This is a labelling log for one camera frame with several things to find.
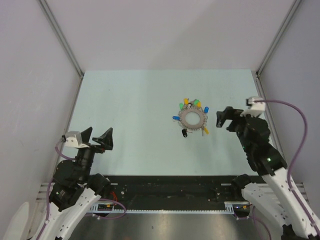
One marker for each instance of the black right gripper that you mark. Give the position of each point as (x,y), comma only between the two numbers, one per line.
(229,113)

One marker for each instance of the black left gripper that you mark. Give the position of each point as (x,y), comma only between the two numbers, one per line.
(105,139)

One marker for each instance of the metal keyring with coloured tags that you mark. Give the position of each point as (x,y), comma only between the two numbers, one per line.
(192,117)

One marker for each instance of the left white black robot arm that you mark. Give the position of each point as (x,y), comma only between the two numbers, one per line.
(73,190)

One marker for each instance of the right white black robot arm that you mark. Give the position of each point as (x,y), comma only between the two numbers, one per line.
(290,211)

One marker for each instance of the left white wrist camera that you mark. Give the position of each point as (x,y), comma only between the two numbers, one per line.
(73,139)

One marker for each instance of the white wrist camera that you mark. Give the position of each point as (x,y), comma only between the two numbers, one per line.
(256,107)
(73,139)

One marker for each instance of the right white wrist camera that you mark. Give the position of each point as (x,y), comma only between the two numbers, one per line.
(256,107)

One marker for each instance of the aluminium frame post right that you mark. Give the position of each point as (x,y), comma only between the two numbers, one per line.
(279,35)

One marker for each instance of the aluminium frame post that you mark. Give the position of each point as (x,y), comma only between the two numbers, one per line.
(279,35)
(56,28)

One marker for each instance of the white slotted cable duct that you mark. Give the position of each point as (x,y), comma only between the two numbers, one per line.
(104,208)

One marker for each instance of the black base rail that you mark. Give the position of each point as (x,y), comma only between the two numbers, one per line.
(164,192)

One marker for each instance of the aluminium frame post left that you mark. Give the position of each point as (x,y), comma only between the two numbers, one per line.
(56,28)

